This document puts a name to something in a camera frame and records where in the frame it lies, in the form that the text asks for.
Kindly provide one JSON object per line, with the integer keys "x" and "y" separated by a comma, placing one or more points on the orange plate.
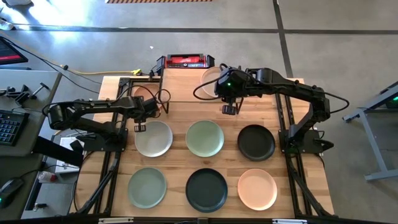
{"x": 143, "y": 92}

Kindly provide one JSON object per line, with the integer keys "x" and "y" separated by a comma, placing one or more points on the grey metal table frame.
{"x": 373, "y": 146}

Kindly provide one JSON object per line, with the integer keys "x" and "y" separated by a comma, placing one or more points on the wooden shelf with black legs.
{"x": 180, "y": 85}

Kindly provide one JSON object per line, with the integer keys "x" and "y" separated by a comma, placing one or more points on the clear plastic bottle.
{"x": 46, "y": 177}

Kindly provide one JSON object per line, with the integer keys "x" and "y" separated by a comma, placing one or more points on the black computer monitor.
{"x": 9, "y": 53}

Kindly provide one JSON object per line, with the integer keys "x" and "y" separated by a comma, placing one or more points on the sage green plate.
{"x": 147, "y": 188}

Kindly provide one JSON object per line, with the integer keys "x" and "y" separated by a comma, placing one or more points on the white box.
{"x": 66, "y": 168}

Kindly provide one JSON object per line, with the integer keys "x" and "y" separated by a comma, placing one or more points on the pale beige plate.
{"x": 210, "y": 84}

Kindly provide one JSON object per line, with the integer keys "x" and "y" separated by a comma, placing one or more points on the peach plate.
{"x": 257, "y": 189}

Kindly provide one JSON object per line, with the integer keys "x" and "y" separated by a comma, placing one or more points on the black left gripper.
{"x": 146, "y": 109}

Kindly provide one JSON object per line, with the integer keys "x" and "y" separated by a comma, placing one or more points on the black desk clamp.
{"x": 20, "y": 95}

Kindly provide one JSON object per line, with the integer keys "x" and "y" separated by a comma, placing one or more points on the red and black power box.
{"x": 186, "y": 60}

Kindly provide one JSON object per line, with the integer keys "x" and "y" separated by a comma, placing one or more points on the dark green plate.
{"x": 206, "y": 190}

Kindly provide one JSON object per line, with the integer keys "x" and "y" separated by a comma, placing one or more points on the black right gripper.
{"x": 231, "y": 85}

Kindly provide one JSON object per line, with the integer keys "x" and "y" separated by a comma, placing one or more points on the grey desk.
{"x": 37, "y": 77}

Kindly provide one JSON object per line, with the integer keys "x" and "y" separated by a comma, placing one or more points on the silver metal bracket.
{"x": 115, "y": 220}
{"x": 289, "y": 221}

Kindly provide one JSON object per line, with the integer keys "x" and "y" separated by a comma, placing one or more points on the light green plate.
{"x": 205, "y": 138}

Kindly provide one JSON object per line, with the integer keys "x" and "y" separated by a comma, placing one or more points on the black computer mouse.
{"x": 11, "y": 189}

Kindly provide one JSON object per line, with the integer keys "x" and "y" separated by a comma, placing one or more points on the black keyboard with lit keys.
{"x": 11, "y": 127}

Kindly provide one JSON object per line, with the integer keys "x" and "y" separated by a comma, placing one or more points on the black plate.
{"x": 255, "y": 144}

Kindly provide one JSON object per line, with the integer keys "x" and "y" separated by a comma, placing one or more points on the black aluminium table frame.
{"x": 124, "y": 82}

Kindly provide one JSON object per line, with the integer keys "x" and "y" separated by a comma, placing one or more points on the white plate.
{"x": 154, "y": 140}

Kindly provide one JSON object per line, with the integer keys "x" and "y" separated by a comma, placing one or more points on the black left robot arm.
{"x": 93, "y": 107}

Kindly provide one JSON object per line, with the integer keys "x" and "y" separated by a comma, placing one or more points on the black device with green light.
{"x": 392, "y": 101}

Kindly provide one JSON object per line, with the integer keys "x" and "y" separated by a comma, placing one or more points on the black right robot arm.
{"x": 295, "y": 87}

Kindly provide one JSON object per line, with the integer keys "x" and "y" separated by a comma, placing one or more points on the black slanted panel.
{"x": 59, "y": 152}

